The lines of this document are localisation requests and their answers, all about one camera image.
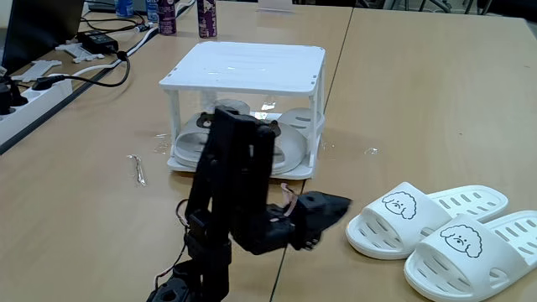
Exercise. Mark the white dog print slipper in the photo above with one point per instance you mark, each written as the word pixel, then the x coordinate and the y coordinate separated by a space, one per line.
pixel 499 264
pixel 432 214

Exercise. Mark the white two-shelf shoe rack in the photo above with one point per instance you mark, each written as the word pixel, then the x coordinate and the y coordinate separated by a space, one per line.
pixel 247 67

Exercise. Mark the white plastic rack part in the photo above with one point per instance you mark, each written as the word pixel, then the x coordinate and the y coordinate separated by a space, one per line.
pixel 35 69
pixel 77 51

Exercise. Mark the clear tape piece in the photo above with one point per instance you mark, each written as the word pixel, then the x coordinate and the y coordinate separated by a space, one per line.
pixel 371 151
pixel 161 144

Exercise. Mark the thin clear tape strip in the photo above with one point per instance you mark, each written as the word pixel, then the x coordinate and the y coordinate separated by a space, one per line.
pixel 138 172

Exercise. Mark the purple drink can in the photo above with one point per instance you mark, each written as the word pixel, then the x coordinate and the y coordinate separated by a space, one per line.
pixel 167 19
pixel 206 19

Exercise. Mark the blue drink can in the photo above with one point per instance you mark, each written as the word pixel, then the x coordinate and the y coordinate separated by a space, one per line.
pixel 152 10
pixel 124 7

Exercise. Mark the black power adapter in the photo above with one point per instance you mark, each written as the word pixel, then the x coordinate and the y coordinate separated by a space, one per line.
pixel 96 41

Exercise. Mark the white power strip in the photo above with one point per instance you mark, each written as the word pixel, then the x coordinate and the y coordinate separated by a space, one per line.
pixel 38 107

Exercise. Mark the black power plug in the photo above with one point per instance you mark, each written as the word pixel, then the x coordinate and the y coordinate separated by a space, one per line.
pixel 8 98

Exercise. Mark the black laptop screen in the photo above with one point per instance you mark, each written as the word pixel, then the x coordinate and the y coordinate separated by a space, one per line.
pixel 42 29

